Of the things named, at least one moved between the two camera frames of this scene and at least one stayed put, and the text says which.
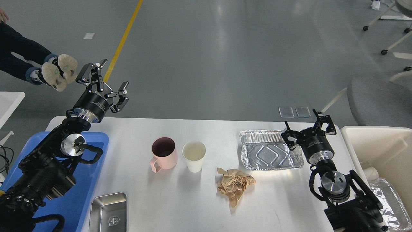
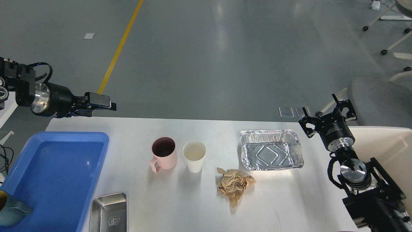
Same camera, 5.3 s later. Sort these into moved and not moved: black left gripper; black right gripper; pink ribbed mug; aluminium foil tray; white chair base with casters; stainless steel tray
Moved: black right gripper; black left gripper
Not moved: pink ribbed mug; white chair base with casters; stainless steel tray; aluminium foil tray
